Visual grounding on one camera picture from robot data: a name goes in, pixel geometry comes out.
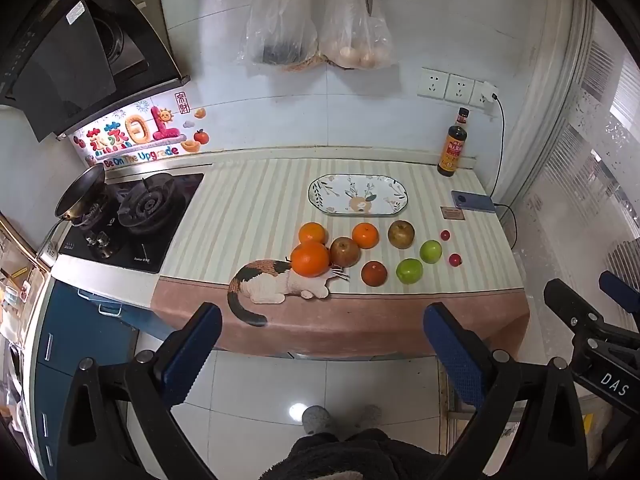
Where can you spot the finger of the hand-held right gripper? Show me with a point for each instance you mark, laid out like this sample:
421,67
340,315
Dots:
622,292
575,305

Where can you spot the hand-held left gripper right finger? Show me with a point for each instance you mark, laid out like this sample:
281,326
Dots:
452,355

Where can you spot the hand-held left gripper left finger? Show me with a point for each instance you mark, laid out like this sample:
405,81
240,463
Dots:
192,350

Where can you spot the green apple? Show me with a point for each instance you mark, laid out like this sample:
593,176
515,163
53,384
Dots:
409,271
431,251

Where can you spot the dark reddish tangerine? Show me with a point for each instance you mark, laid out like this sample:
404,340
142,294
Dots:
374,273

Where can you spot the small orange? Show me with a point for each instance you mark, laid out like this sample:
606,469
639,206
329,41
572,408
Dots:
365,235
312,233

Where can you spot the large orange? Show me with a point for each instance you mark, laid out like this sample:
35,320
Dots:
310,259

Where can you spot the oval floral plate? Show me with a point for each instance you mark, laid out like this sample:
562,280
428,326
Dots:
350,192

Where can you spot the black gas stove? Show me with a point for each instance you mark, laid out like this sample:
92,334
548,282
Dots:
150,240

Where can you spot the blue kitchen cabinet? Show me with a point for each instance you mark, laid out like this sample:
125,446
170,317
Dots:
75,340

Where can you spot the grey slipper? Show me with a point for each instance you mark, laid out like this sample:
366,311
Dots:
316,419

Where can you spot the brown square label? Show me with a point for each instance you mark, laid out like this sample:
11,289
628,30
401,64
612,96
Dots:
453,212

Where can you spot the person's dark fleece clothing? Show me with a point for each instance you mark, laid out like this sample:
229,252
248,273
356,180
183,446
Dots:
350,455

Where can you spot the blue smartphone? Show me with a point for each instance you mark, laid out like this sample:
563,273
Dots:
472,201

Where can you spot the striped cat print tablecloth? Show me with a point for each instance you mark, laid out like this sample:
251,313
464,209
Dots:
250,210

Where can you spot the frosted glass sliding door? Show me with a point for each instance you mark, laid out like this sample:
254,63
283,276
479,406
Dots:
575,135

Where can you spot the frying pan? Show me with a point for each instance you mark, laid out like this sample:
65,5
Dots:
80,192

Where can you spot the soy sauce bottle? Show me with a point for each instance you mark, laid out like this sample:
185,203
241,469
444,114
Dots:
452,145

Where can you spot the white charger plug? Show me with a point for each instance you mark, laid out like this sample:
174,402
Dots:
489,94

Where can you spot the orange mesh bag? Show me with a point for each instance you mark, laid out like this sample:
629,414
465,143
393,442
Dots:
305,63

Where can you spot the black range hood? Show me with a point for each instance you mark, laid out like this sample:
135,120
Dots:
65,60

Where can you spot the clear bag with pale contents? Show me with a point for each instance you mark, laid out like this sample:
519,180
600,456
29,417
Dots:
350,35

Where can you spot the clear bag with dark contents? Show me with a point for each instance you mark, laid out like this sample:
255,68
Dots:
280,15

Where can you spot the colourful wall sticker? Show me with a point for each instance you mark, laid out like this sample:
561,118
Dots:
145,130

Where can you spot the white wall socket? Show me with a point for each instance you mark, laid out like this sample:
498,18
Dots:
459,89
433,83
477,97

